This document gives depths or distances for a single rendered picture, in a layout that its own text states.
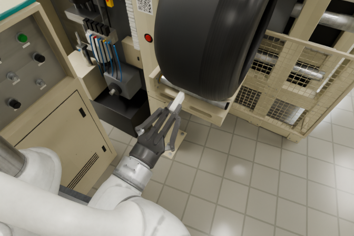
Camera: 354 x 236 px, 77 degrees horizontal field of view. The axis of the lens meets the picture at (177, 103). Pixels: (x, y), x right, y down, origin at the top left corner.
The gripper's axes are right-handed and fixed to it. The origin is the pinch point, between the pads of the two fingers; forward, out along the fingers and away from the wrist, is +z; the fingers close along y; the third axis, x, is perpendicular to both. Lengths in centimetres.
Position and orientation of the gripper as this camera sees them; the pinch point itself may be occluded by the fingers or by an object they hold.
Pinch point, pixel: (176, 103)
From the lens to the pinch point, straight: 66.8
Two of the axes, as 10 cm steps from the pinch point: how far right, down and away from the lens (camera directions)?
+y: -8.7, -3.9, 2.9
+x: 0.7, 5.0, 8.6
